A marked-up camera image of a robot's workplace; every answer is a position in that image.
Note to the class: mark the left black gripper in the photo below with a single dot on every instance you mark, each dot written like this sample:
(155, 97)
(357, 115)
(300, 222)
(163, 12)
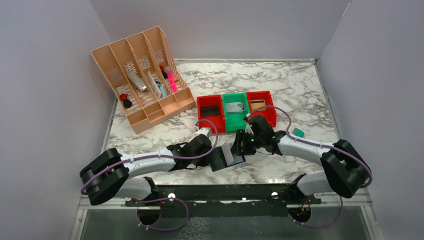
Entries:
(203, 163)

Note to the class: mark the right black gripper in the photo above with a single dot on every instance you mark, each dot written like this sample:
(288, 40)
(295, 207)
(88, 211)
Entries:
(241, 135)

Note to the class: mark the black leather card holder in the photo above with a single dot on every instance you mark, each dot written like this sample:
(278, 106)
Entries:
(222, 157)

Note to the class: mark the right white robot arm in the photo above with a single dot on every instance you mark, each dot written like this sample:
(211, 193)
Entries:
(343, 170)

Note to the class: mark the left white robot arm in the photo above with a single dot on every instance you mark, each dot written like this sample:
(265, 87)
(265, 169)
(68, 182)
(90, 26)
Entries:
(110, 174)

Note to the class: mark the silver card in bin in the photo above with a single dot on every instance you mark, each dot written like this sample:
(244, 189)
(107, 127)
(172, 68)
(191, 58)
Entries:
(234, 107)

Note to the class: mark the black card in bin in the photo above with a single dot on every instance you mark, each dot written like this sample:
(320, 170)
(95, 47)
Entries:
(208, 111)

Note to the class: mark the gold card in bin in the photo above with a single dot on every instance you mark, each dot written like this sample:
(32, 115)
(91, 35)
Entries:
(256, 104)

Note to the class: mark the left red bin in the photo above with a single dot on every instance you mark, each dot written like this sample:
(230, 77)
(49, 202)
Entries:
(212, 100)

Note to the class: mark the red bin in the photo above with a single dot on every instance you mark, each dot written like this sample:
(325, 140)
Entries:
(268, 112)
(212, 100)

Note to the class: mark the green bin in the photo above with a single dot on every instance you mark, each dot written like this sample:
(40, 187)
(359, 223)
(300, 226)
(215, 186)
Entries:
(235, 121)

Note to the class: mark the right red bin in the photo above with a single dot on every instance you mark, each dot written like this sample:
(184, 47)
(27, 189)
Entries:
(268, 112)

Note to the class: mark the teal eraser block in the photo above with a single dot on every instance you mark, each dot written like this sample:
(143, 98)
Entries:
(298, 132)

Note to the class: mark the pink highlighter marker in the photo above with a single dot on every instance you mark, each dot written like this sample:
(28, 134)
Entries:
(171, 81)

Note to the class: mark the white paper pad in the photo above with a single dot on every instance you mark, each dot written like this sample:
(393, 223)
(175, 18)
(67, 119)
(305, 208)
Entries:
(154, 85)

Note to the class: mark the red and black stamp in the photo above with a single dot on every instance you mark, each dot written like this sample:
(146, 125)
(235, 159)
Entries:
(125, 101)

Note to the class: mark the peach desk file organizer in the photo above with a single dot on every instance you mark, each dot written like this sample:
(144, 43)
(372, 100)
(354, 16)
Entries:
(142, 52)

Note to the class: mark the silver stapler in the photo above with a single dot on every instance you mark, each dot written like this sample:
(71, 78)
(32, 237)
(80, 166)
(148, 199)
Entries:
(137, 81)

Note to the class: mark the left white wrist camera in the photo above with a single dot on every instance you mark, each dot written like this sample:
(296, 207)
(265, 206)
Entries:
(206, 131)

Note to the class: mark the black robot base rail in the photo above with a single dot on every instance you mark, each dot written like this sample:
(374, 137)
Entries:
(223, 200)

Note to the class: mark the aluminium frame rail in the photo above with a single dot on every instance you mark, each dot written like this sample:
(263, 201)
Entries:
(327, 200)

